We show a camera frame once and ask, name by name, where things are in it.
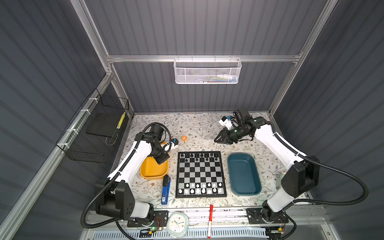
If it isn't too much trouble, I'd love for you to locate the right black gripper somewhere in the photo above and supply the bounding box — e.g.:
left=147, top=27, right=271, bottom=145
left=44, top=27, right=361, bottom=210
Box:
left=213, top=125, right=247, bottom=144

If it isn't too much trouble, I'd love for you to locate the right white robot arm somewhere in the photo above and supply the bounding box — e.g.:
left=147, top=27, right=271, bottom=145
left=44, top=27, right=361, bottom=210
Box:
left=214, top=109, right=369, bottom=223

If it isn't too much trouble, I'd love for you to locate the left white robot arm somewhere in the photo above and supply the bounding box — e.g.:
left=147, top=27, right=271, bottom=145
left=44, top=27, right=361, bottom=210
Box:
left=80, top=122, right=179, bottom=233

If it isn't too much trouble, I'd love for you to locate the yellow plastic tray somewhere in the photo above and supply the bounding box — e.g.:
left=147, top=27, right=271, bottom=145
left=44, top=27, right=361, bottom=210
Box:
left=140, top=157, right=169, bottom=180

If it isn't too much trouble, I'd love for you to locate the blue stapler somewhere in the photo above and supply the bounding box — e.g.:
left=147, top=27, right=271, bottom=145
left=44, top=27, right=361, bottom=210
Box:
left=161, top=175, right=171, bottom=205

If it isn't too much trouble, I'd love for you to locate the black white chessboard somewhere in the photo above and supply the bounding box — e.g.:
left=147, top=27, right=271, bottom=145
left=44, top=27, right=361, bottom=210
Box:
left=176, top=151, right=227, bottom=198

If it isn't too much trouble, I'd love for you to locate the teal plastic tray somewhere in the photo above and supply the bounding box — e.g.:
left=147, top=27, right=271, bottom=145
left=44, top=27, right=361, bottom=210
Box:
left=228, top=153, right=262, bottom=196

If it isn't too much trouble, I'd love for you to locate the small white clock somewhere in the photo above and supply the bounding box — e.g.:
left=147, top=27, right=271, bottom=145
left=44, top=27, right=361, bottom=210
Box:
left=166, top=212, right=190, bottom=238

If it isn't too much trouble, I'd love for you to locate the red white marker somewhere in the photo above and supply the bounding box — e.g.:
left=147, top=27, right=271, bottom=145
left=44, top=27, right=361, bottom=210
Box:
left=207, top=205, right=214, bottom=239

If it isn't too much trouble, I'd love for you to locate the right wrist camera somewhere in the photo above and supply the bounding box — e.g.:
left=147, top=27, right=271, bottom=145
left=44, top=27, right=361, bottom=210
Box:
left=219, top=108, right=252, bottom=130

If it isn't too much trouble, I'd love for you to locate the black wire basket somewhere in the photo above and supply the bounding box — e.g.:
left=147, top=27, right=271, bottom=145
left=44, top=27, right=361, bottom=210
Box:
left=57, top=91, right=130, bottom=164

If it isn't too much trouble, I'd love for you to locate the white wire basket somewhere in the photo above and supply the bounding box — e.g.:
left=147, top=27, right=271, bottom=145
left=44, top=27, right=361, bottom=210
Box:
left=173, top=58, right=242, bottom=85

